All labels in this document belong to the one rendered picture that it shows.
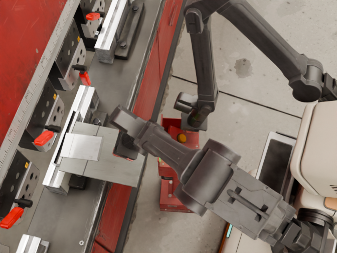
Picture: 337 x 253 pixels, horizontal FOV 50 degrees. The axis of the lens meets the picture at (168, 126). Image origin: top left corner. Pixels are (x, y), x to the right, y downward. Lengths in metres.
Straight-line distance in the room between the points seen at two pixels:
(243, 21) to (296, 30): 1.98
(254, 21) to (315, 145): 0.33
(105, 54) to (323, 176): 0.97
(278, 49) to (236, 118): 1.44
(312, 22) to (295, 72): 1.98
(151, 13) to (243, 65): 1.11
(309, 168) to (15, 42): 0.69
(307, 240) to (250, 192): 0.42
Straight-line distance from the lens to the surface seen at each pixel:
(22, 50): 0.86
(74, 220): 1.30
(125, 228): 2.11
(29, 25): 0.87
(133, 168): 1.18
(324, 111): 0.95
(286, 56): 1.02
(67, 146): 1.25
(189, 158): 0.59
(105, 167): 1.20
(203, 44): 1.03
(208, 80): 1.13
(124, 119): 0.93
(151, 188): 2.20
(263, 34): 0.98
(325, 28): 3.01
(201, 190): 0.53
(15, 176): 0.93
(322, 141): 0.90
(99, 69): 1.53
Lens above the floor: 2.11
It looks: 64 degrees down
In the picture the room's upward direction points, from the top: 1 degrees counter-clockwise
